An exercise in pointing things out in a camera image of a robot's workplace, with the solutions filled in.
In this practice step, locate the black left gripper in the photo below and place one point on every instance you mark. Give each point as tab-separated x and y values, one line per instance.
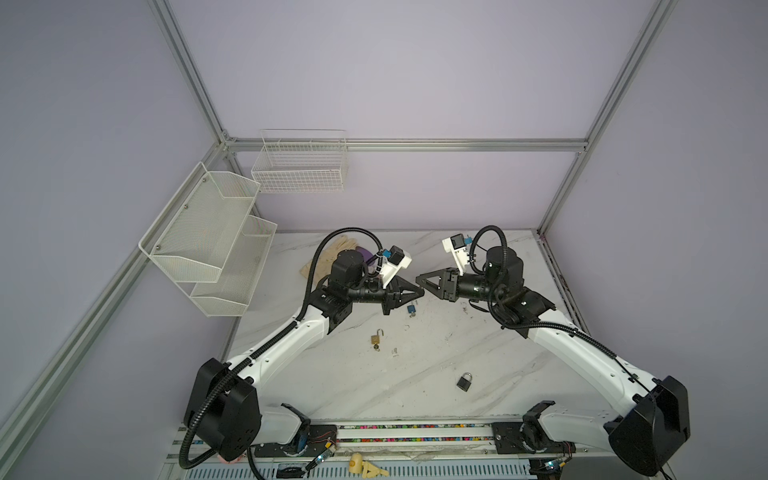
395	297

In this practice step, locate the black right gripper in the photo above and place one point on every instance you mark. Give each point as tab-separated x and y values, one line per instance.
448	282

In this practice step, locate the brass padlock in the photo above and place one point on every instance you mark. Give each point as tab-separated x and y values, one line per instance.
376	339

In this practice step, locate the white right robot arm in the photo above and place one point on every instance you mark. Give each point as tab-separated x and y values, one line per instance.
649	420

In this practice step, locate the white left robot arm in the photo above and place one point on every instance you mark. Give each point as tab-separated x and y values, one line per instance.
225	415

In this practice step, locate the purple pink spatula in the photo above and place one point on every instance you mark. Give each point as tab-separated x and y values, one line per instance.
366	253

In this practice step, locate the beige work glove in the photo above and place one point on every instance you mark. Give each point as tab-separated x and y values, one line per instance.
329	255

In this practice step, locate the black padlock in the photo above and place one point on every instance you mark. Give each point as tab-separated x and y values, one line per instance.
464	382

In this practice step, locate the white mesh two-tier shelf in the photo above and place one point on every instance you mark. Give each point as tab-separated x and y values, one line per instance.
209	242

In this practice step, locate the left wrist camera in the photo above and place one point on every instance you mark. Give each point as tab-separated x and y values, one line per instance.
394	260

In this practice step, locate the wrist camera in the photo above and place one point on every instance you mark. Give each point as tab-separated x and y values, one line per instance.
394	260
457	246

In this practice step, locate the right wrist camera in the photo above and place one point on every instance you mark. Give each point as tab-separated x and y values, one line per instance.
457	246

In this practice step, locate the white wire basket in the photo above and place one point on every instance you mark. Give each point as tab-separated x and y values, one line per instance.
293	161

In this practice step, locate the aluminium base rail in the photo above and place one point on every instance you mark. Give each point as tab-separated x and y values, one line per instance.
443	449

